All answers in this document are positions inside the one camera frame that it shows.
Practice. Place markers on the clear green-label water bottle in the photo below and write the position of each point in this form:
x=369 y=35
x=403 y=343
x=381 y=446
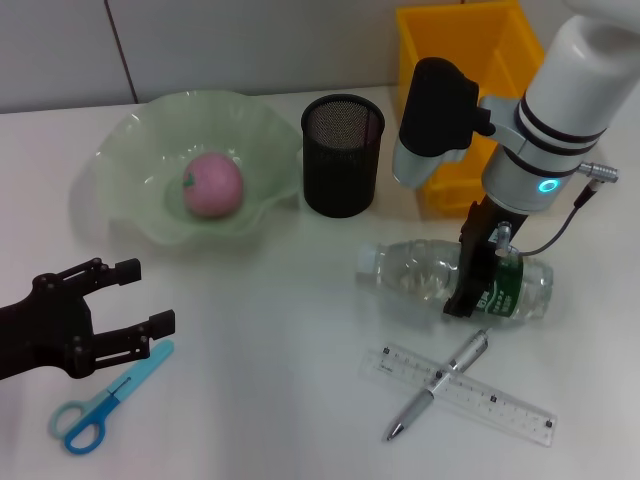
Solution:
x=410 y=275

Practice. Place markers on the pale green glass fruit plate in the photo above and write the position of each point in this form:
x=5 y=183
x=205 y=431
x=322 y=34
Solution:
x=140 y=150

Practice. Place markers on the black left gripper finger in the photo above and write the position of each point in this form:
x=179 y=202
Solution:
x=127 y=272
x=161 y=326

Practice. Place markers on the yellow plastic bin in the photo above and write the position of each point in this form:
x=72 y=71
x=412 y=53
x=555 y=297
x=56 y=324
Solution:
x=450 y=30

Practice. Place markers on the transparent plastic ruler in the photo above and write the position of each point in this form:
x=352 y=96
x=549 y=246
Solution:
x=500 y=405

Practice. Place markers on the pink toy peach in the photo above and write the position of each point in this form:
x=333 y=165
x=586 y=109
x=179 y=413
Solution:
x=215 y=185

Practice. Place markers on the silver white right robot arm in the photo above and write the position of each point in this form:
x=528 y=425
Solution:
x=575 y=75

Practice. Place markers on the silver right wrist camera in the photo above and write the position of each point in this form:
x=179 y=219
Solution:
x=435 y=110

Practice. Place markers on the blue scissors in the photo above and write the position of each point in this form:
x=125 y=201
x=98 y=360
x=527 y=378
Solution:
x=100 y=405

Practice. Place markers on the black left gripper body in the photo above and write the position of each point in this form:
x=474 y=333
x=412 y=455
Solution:
x=45 y=330

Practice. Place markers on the black mesh pen holder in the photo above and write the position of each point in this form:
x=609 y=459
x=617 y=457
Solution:
x=340 y=175

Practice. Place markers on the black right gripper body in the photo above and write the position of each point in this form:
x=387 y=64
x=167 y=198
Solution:
x=480 y=240

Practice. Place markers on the silver ballpoint pen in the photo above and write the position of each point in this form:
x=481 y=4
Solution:
x=425 y=397

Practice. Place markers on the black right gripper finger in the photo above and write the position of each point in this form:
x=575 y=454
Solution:
x=465 y=297

